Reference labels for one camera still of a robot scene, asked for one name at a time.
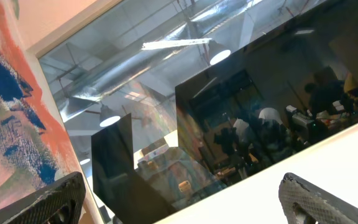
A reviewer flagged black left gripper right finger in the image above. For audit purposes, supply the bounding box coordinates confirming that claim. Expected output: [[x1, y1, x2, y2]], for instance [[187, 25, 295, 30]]
[[278, 172, 358, 224]]

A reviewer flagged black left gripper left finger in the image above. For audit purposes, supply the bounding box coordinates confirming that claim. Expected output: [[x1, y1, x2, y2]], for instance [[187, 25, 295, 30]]
[[0, 172, 86, 224]]

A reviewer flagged white pendant lamp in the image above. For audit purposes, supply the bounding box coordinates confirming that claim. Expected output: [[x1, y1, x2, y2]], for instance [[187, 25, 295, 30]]
[[99, 104, 121, 128], [208, 40, 231, 65]]

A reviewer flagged large glass window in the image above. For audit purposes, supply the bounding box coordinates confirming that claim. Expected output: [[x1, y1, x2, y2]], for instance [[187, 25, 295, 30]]
[[39, 0, 358, 223]]

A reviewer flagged colourful abstract wall painting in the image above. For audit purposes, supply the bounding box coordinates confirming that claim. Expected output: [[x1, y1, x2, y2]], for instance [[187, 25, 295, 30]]
[[0, 2, 80, 209]]

